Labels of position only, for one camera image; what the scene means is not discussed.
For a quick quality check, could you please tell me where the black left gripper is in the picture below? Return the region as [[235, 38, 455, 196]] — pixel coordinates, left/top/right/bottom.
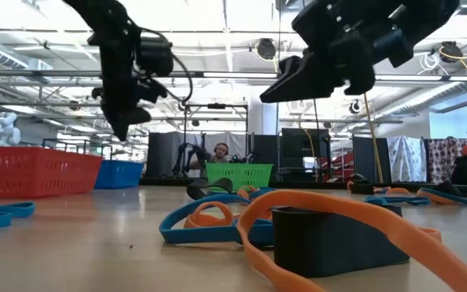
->
[[88, 26, 169, 142]]

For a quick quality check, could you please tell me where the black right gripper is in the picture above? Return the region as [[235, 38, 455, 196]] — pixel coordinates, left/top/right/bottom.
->
[[259, 0, 415, 104]]

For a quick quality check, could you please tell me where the black rubber band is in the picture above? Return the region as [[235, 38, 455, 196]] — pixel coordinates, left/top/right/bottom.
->
[[434, 180, 461, 196], [272, 204, 411, 279], [349, 173, 375, 195], [186, 177, 234, 201]]

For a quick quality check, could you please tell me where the grey curtain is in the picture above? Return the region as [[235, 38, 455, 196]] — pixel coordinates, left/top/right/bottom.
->
[[146, 131, 204, 179]]

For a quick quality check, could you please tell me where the blue plastic basket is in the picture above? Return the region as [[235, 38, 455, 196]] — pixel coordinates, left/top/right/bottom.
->
[[94, 159, 145, 190]]

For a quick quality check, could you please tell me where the black metal railing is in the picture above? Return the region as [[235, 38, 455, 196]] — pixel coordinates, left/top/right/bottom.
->
[[41, 138, 115, 161]]

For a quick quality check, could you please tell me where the ceiling light strip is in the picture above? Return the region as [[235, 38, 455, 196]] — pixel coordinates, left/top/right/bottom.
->
[[203, 71, 279, 79], [375, 74, 443, 82]]

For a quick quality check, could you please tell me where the black partition panel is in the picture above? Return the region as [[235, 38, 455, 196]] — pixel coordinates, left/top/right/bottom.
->
[[353, 136, 388, 183], [251, 133, 279, 175]]

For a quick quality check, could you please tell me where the white curtain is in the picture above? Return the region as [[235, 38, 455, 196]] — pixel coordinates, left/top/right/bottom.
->
[[204, 132, 247, 163]]

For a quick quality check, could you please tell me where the red background object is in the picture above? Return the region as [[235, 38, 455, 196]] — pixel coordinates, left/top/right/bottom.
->
[[320, 152, 356, 182]]

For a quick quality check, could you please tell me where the red plastic basket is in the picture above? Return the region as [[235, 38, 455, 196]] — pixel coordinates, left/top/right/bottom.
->
[[0, 145, 104, 200]]

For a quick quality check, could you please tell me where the green plastic basket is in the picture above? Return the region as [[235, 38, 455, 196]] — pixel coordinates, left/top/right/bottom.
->
[[205, 162, 274, 192]]

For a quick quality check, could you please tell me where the white floral cloth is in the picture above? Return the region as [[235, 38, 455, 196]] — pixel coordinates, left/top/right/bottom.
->
[[386, 135, 428, 183]]

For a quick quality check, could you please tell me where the purple dotted cloth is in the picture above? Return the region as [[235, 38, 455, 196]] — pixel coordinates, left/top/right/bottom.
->
[[426, 136, 467, 186]]

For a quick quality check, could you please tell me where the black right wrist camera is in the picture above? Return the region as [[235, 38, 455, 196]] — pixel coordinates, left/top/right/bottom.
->
[[292, 0, 334, 52]]

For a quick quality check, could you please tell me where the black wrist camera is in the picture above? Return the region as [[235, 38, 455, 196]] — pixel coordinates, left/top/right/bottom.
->
[[138, 36, 174, 78], [292, 0, 334, 52]]

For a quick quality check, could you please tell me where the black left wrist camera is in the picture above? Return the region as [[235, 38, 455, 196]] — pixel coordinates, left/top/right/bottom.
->
[[138, 36, 174, 78]]

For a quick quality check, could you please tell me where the black left wrist camera cable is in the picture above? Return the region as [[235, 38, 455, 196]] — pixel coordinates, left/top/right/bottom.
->
[[138, 27, 194, 105]]

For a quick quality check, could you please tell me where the yellow hanging cable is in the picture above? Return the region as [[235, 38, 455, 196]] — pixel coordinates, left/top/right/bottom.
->
[[362, 92, 384, 183]]

